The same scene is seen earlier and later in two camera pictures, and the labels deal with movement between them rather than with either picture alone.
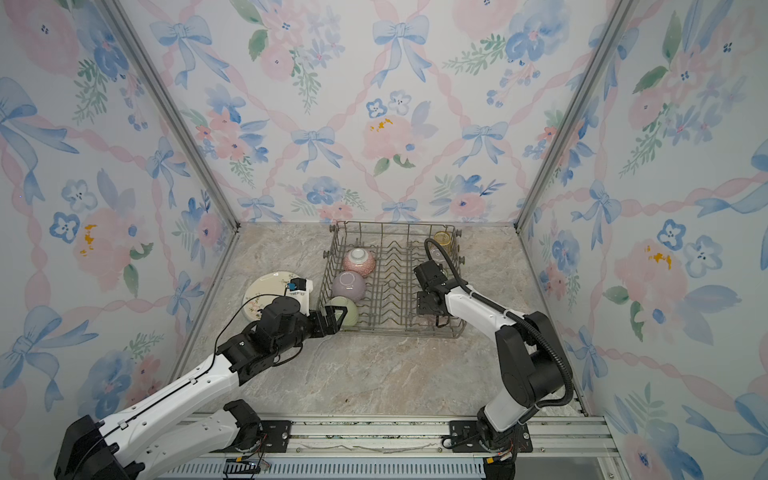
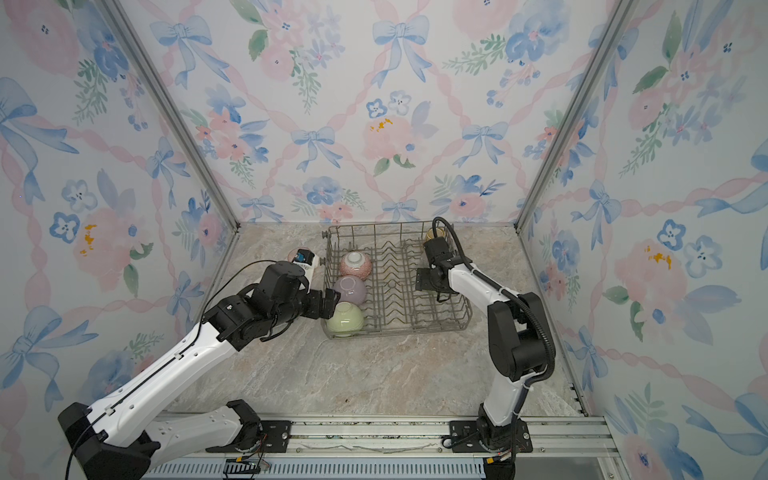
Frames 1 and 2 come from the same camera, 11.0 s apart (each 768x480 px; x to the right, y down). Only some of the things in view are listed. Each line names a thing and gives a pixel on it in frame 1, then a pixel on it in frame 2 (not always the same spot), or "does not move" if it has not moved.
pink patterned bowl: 361,261 does not move
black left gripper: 333,325 -> 317,309
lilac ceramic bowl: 349,284 does not move
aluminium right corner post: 619,20 does not move
